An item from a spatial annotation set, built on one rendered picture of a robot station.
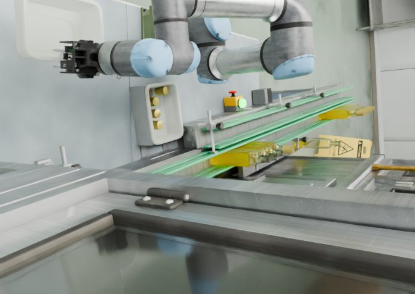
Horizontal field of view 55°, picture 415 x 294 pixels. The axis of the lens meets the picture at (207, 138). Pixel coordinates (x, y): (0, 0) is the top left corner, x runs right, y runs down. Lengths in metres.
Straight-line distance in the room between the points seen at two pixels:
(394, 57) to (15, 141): 6.64
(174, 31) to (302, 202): 0.58
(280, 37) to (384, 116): 6.40
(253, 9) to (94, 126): 0.68
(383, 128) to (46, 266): 7.25
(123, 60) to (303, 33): 0.51
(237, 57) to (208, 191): 0.89
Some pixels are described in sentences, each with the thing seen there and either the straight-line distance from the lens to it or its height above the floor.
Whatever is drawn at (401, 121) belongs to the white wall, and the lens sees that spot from 7.42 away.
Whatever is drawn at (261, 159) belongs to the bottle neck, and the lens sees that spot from 1.53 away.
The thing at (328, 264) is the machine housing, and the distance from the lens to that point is 0.31.
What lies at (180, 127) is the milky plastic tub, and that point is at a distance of 1.57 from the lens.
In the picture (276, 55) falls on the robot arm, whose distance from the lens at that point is 1.13.
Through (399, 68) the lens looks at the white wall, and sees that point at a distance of 7.33.
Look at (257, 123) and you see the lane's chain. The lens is 1.98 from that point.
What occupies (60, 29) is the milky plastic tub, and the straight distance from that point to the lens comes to 1.16.
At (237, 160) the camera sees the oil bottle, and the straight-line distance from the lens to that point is 1.58.
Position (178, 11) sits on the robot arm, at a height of 1.31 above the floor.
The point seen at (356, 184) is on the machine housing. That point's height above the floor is 1.39.
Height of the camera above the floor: 1.87
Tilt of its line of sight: 37 degrees down
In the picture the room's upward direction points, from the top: 90 degrees clockwise
